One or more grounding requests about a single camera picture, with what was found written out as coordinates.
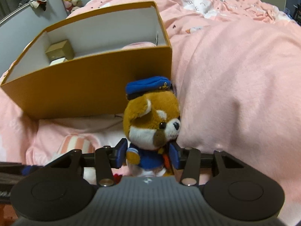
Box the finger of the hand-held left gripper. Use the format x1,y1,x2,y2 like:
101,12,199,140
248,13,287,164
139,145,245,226
21,165,44,176

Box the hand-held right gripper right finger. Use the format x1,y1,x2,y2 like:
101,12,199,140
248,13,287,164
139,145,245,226
168,142,245,186

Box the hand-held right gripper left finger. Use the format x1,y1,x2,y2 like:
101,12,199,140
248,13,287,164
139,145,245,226
48,138,128,187

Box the brown plush dog blue cap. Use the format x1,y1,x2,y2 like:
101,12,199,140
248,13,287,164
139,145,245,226
122,76,182,178

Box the orange cardboard box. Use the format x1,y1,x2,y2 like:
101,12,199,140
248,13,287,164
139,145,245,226
0,1,173,120

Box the white glossy small box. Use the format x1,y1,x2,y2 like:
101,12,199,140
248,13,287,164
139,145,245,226
49,57,67,66

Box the pink white striped plush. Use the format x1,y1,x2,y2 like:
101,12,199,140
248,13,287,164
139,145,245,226
57,134,95,156

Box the pink printed blanket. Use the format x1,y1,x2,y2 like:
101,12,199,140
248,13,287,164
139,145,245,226
0,0,301,217

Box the pink soft item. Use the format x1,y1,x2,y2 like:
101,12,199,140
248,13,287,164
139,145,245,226
121,41,157,50

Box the small gold box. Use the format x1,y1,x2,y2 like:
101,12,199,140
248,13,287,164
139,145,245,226
45,40,76,62

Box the grey panel with white edge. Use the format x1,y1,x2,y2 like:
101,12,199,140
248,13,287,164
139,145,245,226
0,3,68,76

